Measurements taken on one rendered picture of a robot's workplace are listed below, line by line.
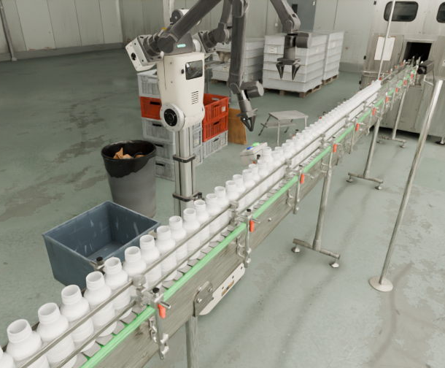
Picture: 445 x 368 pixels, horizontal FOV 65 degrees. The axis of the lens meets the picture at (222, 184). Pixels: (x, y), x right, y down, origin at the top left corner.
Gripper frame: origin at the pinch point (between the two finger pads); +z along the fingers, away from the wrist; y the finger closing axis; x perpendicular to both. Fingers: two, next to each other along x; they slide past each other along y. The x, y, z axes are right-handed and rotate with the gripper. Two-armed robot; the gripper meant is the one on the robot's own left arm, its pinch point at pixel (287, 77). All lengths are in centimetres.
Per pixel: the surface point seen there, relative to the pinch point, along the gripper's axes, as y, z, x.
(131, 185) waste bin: 130, 100, -2
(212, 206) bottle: -16, 26, 89
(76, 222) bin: 42, 46, 102
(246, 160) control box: 2.0, 32.9, 35.5
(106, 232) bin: 42, 59, 89
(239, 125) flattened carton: 159, 113, -222
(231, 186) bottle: -16, 23, 78
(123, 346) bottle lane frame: -20, 43, 134
